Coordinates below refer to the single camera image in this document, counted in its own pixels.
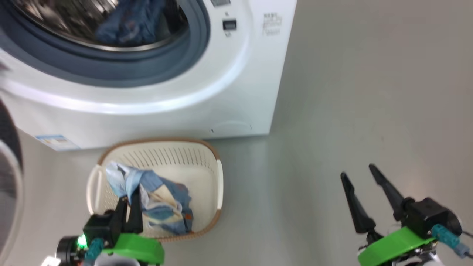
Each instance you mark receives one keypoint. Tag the washing machine door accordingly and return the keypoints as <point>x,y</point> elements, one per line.
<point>7,177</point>

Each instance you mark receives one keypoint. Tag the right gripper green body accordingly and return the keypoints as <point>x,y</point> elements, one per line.
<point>395,245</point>

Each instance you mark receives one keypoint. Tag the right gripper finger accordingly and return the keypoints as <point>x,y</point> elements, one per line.
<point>391,195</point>
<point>360,214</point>

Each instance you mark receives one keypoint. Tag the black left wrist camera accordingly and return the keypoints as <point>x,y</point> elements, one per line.
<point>99,225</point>

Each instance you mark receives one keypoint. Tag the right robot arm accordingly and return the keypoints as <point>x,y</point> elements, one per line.
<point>417,258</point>

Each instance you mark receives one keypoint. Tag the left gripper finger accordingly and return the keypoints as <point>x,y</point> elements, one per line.
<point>121,216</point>
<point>135,214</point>

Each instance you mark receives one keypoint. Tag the blurry dark rectangular block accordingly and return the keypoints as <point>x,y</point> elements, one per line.
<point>229,24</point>

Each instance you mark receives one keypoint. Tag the white front-load washing machine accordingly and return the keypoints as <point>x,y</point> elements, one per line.
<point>184,103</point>

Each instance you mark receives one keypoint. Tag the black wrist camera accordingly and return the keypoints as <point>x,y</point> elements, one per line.
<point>99,225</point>
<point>428,216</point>

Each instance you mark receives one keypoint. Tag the blue bear-print garment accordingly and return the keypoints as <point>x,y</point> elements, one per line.
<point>129,26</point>
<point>166,207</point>

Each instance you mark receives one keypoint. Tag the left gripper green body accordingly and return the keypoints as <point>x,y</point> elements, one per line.
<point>136,249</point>

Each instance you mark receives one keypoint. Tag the grey warning sticker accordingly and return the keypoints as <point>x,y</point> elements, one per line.
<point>220,2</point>

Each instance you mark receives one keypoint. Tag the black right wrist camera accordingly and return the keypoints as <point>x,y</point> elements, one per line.
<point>428,216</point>

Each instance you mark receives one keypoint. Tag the round white filter cover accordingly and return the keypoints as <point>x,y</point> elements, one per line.
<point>231,127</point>

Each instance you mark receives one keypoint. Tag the blue energy label sticker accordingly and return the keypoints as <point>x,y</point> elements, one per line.
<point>57,142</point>

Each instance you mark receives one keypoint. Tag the stainless steel washing machine drum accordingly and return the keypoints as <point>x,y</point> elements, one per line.
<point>55,22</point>

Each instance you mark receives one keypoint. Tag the white perforated laundry basket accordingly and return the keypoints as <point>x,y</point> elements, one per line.
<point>184,162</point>

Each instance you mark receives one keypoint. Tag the black text instruction label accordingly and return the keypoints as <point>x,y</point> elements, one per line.
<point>272,24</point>

